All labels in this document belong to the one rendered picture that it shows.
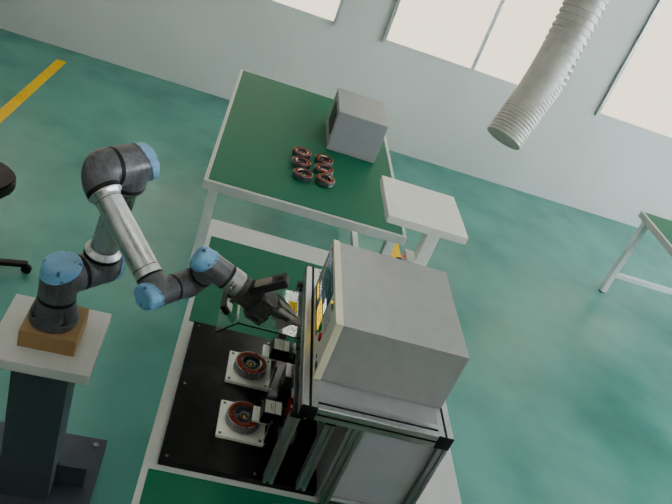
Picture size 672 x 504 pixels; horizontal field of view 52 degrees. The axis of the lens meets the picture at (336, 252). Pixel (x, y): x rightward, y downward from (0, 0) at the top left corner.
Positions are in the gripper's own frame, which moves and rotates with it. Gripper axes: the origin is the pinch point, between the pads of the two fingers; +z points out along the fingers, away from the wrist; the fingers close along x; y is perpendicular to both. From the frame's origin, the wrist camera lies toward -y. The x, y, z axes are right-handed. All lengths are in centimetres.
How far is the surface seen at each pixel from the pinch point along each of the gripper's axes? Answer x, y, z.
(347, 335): 14.4, -13.7, 5.9
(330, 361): 14.4, -4.0, 8.8
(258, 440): 9.7, 36.9, 17.2
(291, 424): 23.3, 14.2, 11.1
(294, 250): -111, 36, 26
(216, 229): -110, 52, -7
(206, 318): -46, 50, -3
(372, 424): 25.5, -2.4, 25.8
